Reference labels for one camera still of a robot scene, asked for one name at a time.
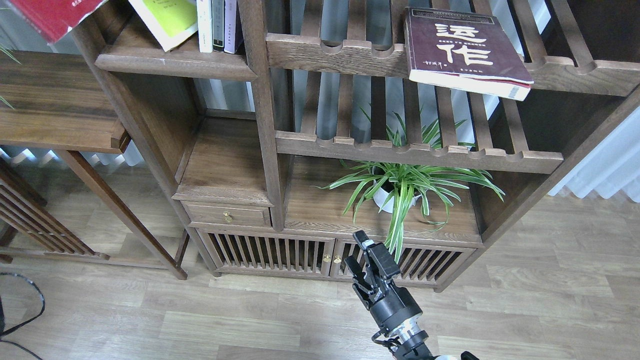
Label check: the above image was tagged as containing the dark grey upright book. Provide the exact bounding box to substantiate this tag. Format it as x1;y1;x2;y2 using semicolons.
211;0;226;52

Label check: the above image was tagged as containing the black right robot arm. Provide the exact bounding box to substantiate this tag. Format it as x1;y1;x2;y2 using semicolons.
345;230;454;360

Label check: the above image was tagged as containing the yellow green book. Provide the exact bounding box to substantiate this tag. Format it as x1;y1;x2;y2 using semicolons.
130;0;198;52

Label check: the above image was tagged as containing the lilac upright book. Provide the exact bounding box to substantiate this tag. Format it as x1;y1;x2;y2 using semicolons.
223;0;243;54

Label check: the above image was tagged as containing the white plant pot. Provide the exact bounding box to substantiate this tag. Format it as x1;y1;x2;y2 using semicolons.
373;180;402;214

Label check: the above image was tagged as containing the wooden side table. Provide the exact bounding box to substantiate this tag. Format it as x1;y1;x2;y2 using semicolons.
0;51;189;280

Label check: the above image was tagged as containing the white curtain right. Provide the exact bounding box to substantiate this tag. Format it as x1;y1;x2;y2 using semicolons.
548;108;640;203

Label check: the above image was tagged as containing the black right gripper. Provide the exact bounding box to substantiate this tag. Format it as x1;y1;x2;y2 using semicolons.
344;230;423;341

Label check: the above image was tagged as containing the wooden bookshelf unit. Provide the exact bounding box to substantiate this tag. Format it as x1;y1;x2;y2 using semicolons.
71;0;639;292

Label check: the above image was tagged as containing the dark maroon large book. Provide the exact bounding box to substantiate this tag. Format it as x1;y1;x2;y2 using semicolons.
404;7;534;101

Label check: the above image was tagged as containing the red paperback book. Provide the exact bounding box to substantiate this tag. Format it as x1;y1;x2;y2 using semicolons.
8;0;106;44

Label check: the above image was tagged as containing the green spider plant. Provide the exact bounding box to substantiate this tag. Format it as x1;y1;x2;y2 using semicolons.
314;103;506;275

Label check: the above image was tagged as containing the brass drawer knob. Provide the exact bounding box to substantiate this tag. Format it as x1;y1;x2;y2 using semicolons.
222;211;234;223

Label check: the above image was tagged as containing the black floor cable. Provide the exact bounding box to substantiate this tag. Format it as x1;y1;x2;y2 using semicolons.
0;272;47;360

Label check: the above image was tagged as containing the white upright book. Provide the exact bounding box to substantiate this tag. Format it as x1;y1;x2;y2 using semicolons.
196;0;214;53

